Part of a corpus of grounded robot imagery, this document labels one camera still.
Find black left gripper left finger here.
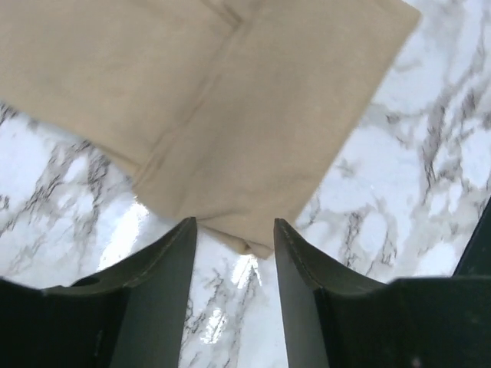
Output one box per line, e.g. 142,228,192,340
1,218,197,368

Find beige t shirt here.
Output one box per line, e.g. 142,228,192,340
1,0,420,258

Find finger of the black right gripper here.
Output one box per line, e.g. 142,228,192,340
453,201,491,276

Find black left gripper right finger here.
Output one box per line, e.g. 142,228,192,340
274,218,490,367

